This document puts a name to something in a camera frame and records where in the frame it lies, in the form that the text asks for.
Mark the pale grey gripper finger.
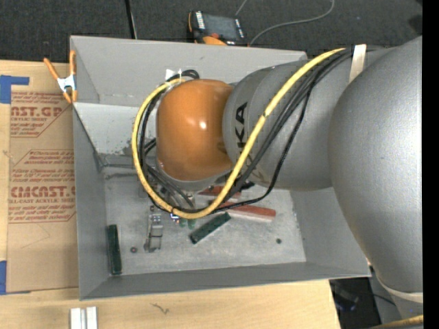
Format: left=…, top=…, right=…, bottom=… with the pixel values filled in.
left=152, top=213, right=165, bottom=252
left=145, top=214, right=154, bottom=253

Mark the dark green flat block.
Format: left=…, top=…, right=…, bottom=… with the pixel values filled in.
left=189, top=212, right=233, bottom=245
left=106, top=223, right=123, bottom=276

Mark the red-brown flat block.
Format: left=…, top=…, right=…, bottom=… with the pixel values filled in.
left=208, top=199, right=277, bottom=223
left=198, top=184, right=243, bottom=204

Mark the grey metal bin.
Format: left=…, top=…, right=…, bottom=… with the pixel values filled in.
left=69, top=35, right=372, bottom=302

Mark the brown cardboard board red print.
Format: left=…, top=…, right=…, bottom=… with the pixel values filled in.
left=0, top=59, right=80, bottom=295

